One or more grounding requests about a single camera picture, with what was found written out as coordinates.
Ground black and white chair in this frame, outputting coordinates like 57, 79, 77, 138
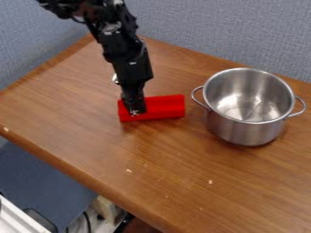
0, 194, 58, 233

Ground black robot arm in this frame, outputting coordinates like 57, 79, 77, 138
34, 0, 153, 116

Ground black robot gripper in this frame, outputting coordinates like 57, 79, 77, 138
101, 40, 153, 116

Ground red rectangular block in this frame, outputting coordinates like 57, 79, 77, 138
117, 95, 185, 122

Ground white items under table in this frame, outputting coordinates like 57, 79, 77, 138
64, 196, 132, 233

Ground stainless steel pot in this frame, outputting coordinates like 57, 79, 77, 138
190, 67, 306, 147

